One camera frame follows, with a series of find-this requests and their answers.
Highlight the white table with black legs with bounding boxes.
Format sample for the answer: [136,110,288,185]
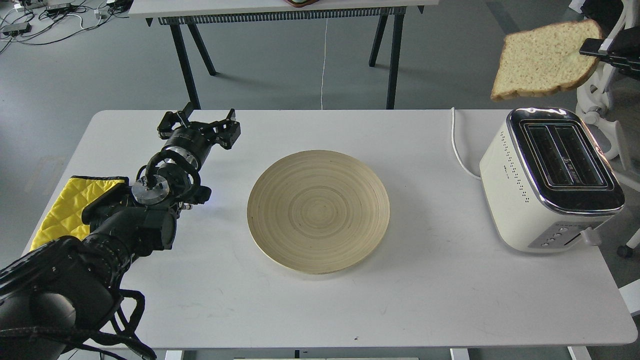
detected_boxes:
[128,0,438,110]

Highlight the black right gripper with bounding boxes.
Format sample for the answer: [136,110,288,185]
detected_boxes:
[579,27,640,78]

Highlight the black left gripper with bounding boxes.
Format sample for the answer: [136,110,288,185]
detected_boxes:
[157,102,242,170]

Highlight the white office chair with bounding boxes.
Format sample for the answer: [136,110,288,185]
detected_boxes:
[575,0,640,259]

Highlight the floor cables and adapters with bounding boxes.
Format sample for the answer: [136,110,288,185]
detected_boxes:
[0,0,133,51]

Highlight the yellow quilted cloth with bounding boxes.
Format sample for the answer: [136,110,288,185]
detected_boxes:
[29,175,130,251]

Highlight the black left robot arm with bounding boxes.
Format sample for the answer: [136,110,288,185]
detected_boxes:
[1,103,242,360]

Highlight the round bamboo plate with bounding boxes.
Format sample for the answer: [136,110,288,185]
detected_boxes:
[246,150,391,275]

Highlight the slice of white bread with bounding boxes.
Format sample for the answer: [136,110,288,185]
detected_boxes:
[490,19,603,101]

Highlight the white toaster power cord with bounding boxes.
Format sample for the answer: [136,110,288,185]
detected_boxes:
[450,107,483,181]

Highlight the hanging white cable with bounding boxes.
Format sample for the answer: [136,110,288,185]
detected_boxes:
[320,18,330,110]

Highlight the cream chrome two-slot toaster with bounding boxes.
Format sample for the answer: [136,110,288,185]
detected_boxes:
[479,107,626,254]

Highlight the brown object on back table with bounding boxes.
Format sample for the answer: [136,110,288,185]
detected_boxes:
[285,0,318,8]

